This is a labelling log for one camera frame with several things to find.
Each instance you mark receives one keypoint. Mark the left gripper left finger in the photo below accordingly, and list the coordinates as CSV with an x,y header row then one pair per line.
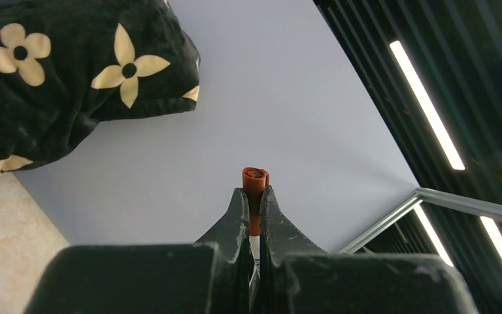
x,y
231,261

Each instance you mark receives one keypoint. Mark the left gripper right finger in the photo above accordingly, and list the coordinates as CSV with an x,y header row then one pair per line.
x,y
280,241

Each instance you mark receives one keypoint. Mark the black floral pillow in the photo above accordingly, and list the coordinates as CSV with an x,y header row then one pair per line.
x,y
66,66

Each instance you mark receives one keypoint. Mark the grey aluminium frame bar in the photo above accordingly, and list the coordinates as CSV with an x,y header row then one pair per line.
x,y
424,198

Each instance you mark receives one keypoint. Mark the red marker cap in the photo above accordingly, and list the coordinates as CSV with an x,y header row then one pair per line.
x,y
255,182

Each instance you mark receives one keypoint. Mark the white marker pen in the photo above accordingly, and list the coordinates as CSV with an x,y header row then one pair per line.
x,y
255,250

